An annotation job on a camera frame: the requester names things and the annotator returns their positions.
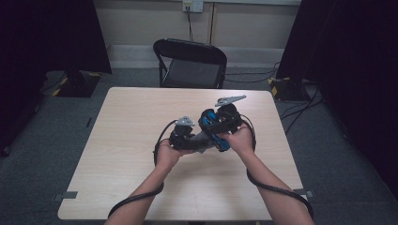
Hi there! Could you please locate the right hand-held gripper cable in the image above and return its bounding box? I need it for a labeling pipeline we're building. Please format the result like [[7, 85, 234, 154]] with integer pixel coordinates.
[[238, 113, 314, 219]]

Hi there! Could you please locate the person's left hand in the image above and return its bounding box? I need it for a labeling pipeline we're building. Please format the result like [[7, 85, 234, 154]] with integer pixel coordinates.
[[154, 139, 193, 172]]

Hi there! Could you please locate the person's right hand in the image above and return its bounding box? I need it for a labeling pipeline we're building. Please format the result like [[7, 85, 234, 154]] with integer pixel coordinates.
[[219, 121, 256, 158]]

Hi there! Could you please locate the left hand-held gripper cable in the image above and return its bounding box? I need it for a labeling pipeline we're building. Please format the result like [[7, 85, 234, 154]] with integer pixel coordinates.
[[107, 119, 179, 219]]

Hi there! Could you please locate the black curtain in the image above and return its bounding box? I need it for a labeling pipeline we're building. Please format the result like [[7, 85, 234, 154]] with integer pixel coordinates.
[[276, 0, 398, 201], [0, 0, 113, 158]]

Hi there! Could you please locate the white wall socket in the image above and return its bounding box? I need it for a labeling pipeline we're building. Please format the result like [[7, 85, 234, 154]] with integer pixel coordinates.
[[182, 0, 205, 14]]

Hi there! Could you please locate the blue toy car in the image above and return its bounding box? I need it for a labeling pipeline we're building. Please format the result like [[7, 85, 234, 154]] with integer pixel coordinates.
[[198, 108, 232, 153]]

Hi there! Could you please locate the black stand base yellow tape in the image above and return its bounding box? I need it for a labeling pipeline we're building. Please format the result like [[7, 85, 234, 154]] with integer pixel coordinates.
[[51, 69, 102, 98], [267, 76, 311, 102]]

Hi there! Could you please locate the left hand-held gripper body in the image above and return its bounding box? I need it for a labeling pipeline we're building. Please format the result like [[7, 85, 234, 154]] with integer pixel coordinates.
[[168, 115, 195, 150]]

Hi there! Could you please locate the thin wall conduit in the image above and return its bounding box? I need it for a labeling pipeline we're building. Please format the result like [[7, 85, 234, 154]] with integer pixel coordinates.
[[207, 2, 218, 45]]

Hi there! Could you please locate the black folding chair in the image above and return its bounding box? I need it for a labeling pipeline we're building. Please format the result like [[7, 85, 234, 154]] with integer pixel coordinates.
[[152, 37, 228, 90]]

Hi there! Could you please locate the black floor cable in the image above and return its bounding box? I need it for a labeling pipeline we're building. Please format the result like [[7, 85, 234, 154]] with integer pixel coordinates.
[[224, 73, 278, 84], [280, 97, 325, 120], [224, 61, 281, 77], [284, 85, 322, 135]]

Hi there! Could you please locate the grey tape strip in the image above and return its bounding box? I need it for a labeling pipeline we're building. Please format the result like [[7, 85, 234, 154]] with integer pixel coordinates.
[[292, 187, 314, 199], [53, 190, 79, 202]]

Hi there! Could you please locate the hand-held gripper cable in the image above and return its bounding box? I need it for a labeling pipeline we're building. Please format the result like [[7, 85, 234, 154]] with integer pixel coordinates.
[[107, 119, 179, 219], [238, 113, 314, 219]]

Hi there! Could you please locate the grey cloth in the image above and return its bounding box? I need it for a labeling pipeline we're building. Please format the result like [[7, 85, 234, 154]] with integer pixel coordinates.
[[187, 130, 217, 154]]

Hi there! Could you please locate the black socket cable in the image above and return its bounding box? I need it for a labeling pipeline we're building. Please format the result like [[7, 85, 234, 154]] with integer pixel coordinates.
[[186, 7, 195, 42]]

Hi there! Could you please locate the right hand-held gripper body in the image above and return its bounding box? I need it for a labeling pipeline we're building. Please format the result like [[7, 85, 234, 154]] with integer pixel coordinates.
[[214, 95, 247, 134]]

